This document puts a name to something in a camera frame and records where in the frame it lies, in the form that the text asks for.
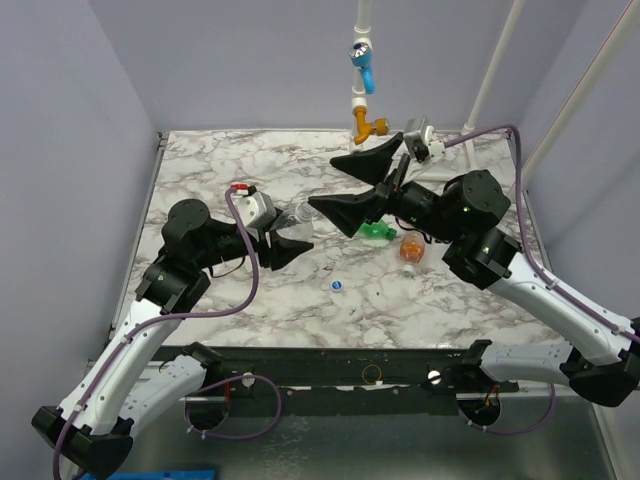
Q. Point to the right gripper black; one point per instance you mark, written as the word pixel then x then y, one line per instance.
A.
pixel 391 183

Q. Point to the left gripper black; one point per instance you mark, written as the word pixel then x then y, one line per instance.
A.
pixel 281 249

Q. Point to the clear plastic bottle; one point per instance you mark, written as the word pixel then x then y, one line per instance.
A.
pixel 295 223

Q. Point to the green plastic bottle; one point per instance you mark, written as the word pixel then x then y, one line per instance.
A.
pixel 378 230

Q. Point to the white blue bottle cap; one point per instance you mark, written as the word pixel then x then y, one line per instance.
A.
pixel 337 286

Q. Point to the orange plastic bottle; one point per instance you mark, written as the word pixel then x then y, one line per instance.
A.
pixel 411 252

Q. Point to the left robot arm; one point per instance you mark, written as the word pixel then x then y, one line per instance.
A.
pixel 94 427

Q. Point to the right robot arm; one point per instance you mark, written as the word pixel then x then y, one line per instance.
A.
pixel 599 356

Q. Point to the yellow faucet tap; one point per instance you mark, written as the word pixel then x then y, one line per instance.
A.
pixel 365 129

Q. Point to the white pipe stand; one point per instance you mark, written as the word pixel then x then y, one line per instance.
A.
pixel 362 32

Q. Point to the white rear pole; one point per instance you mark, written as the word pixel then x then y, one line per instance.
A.
pixel 496 58

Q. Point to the blue faucet tap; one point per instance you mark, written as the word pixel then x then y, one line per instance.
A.
pixel 361 55

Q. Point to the white diagonal pole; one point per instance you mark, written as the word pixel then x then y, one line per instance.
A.
pixel 607 52

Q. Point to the blue tray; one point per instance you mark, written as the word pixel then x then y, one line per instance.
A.
pixel 206 474

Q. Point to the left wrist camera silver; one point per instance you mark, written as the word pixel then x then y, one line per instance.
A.
pixel 256 211

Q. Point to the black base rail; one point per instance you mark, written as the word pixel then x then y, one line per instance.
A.
pixel 334 382

